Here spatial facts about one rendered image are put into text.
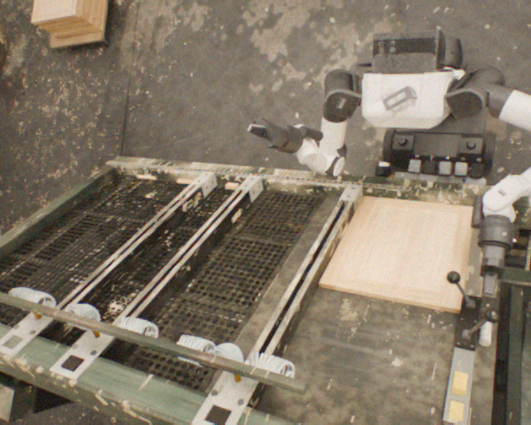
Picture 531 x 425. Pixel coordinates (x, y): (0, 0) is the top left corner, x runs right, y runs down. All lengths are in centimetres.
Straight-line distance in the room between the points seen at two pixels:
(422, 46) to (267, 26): 210
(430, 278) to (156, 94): 282
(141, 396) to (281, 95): 241
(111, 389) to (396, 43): 129
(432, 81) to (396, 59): 13
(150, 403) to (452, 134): 208
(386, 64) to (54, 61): 369
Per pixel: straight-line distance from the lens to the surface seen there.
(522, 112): 152
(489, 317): 129
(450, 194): 193
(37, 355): 153
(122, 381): 133
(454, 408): 124
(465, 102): 153
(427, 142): 271
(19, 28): 536
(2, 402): 174
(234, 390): 119
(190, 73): 371
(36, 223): 237
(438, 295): 151
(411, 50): 156
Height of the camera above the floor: 280
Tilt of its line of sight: 64 degrees down
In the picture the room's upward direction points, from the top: 75 degrees counter-clockwise
